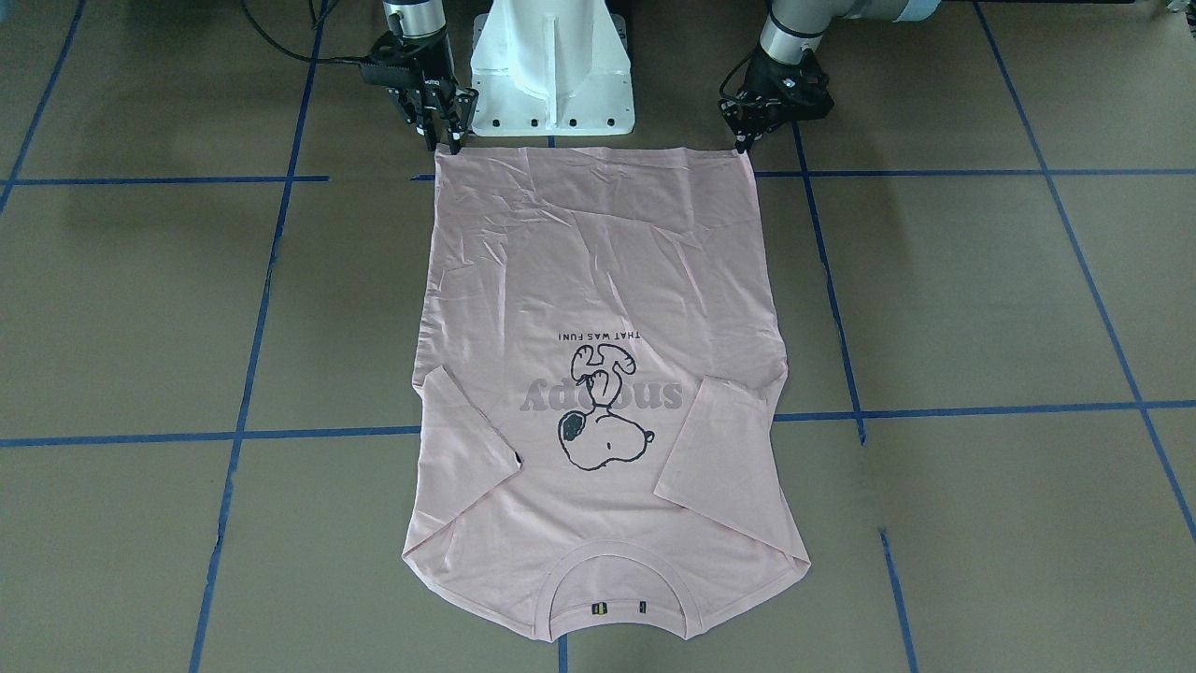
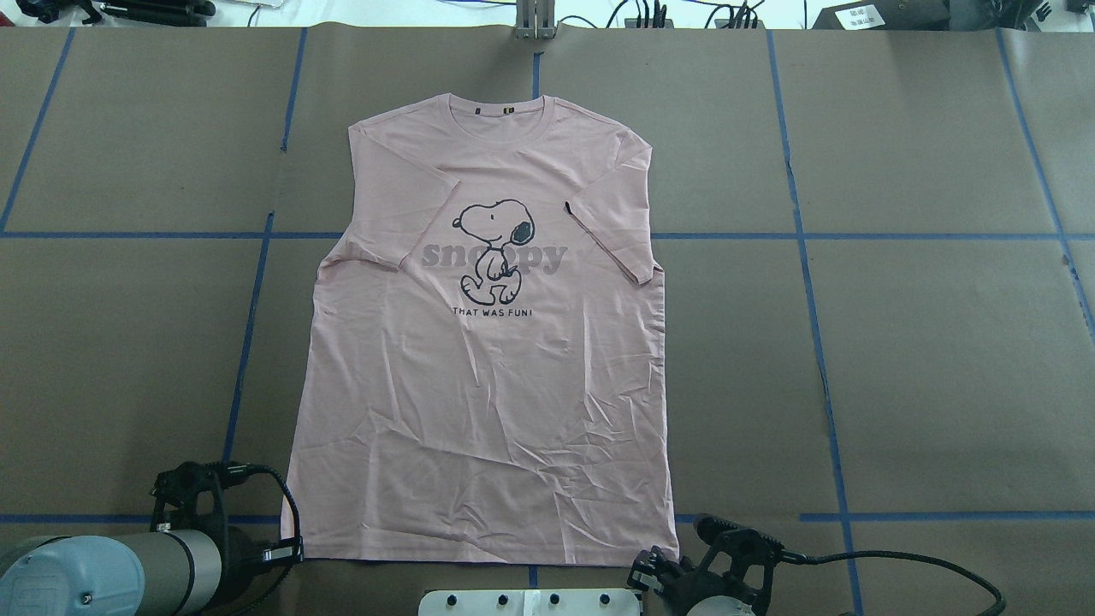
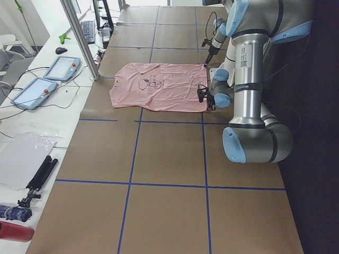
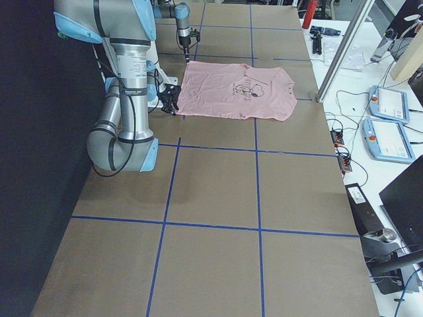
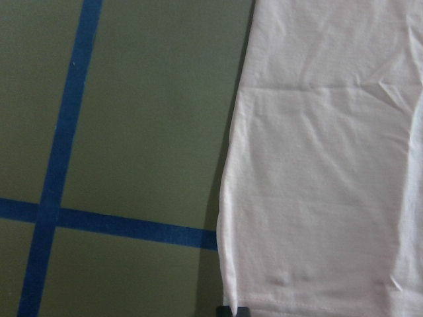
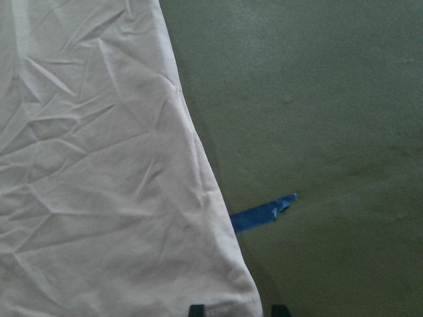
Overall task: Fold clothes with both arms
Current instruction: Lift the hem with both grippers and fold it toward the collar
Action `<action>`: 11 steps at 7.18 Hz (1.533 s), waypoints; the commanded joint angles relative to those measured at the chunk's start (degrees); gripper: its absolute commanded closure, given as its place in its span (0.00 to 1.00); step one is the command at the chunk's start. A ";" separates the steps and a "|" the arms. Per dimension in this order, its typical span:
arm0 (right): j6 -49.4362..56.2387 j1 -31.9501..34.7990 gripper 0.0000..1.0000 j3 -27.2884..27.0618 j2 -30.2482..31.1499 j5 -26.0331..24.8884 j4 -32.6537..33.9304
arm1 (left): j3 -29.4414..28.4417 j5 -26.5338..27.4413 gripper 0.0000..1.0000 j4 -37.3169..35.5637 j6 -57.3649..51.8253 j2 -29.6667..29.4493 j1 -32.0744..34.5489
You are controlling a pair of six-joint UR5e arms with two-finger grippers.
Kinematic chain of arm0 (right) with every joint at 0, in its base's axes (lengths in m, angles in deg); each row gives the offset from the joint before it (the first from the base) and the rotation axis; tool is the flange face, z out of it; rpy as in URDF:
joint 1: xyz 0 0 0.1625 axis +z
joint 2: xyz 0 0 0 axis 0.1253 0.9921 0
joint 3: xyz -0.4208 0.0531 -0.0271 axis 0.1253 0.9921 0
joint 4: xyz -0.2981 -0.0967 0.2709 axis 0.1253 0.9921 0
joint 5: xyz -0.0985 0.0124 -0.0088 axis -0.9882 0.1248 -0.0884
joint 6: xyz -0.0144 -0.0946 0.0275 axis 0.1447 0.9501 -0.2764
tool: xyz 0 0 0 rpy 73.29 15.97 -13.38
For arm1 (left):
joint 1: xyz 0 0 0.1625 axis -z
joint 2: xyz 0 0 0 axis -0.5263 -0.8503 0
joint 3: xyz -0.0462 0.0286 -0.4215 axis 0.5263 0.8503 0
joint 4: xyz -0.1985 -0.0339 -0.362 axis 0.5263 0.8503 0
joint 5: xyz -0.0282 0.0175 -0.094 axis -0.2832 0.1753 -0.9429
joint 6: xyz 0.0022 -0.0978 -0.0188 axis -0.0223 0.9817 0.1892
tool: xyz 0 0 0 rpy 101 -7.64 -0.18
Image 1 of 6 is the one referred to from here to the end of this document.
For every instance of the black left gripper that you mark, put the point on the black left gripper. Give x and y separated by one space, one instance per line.
750 114

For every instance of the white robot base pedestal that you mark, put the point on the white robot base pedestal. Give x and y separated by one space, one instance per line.
551 68

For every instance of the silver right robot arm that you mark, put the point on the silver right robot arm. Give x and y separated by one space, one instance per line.
415 18

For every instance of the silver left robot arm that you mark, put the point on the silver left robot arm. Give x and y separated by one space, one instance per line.
792 26

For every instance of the pink Snoopy t-shirt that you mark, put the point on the pink Snoopy t-shirt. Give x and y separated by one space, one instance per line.
599 362

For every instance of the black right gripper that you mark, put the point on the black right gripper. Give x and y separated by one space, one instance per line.
432 103

